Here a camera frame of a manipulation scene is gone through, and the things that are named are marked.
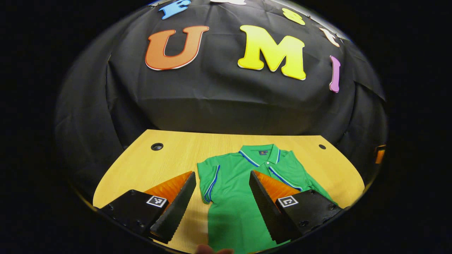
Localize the green T-shirt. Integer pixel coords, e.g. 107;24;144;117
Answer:
197;144;338;254

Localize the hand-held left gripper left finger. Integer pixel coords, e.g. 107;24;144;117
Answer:
98;171;197;244

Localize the black backdrop cloth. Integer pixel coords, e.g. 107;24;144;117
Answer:
55;0;389;198

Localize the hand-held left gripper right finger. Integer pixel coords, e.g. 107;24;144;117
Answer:
249;170;344;245

